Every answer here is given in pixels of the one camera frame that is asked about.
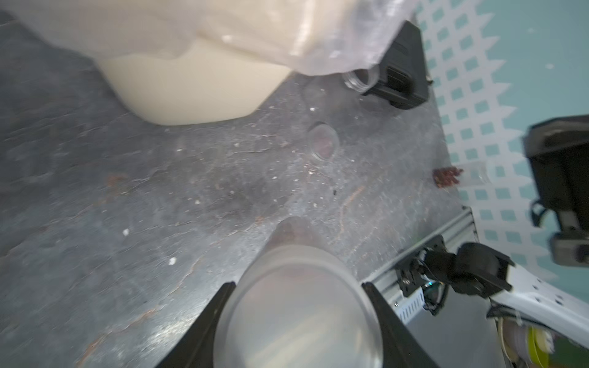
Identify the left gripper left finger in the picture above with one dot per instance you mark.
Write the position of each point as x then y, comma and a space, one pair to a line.
196, 346

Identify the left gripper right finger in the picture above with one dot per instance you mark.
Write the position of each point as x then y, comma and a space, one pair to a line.
400, 348

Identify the clear plastic jar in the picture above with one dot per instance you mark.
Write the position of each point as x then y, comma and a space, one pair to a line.
298, 305
362, 80

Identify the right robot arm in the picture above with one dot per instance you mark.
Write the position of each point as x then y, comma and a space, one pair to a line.
557, 151

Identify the black plastic case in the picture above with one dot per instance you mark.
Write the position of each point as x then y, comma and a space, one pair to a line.
403, 78

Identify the cream trash bin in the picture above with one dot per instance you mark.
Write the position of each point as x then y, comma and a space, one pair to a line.
207, 84

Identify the clear plastic bin liner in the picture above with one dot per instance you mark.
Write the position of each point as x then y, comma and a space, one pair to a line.
310, 37

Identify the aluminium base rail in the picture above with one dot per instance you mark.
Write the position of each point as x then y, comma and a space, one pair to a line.
440, 288

